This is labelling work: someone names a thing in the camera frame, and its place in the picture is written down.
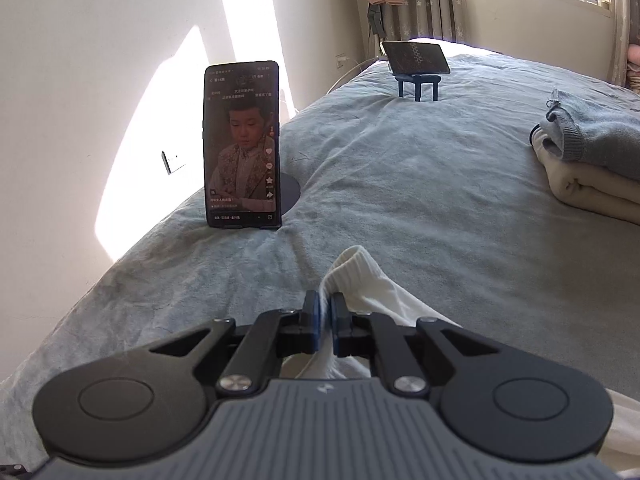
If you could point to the white garment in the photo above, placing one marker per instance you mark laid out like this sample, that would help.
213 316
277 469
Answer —
365 280

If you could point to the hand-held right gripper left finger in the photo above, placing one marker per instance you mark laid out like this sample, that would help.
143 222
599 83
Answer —
314 317

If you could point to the grey bed blanket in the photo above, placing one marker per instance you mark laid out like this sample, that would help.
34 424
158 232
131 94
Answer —
400 170

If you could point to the round black phone stand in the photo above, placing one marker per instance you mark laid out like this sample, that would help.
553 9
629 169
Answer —
290 190

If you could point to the blue phone stand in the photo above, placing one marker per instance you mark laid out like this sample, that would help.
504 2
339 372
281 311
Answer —
417 85

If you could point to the grey star-patterned curtain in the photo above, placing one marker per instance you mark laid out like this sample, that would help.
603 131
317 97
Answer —
625 20
430 0

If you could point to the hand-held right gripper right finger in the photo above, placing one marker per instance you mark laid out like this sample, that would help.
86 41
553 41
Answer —
336 320

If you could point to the beige folded garment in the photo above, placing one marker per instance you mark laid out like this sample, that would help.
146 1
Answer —
595 192

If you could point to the pink folded quilt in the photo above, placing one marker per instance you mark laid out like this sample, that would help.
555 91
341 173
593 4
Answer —
635 57

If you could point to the grey-blue folded sweater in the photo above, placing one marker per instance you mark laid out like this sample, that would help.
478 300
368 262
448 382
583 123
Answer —
595 135

